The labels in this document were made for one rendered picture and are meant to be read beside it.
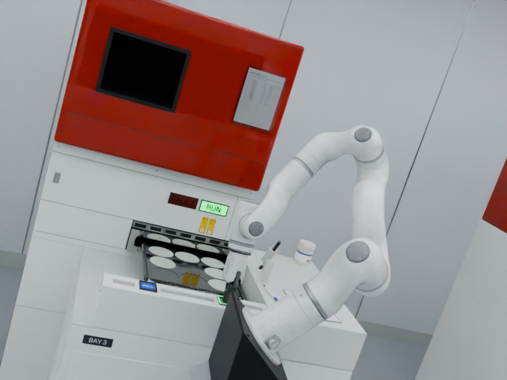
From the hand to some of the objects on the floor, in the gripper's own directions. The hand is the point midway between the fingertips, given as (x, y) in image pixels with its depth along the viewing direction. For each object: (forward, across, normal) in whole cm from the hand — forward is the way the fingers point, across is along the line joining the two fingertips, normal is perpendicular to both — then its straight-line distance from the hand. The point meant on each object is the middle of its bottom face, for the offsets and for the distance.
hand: (228, 296), depth 197 cm
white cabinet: (+91, +46, -2) cm, 102 cm away
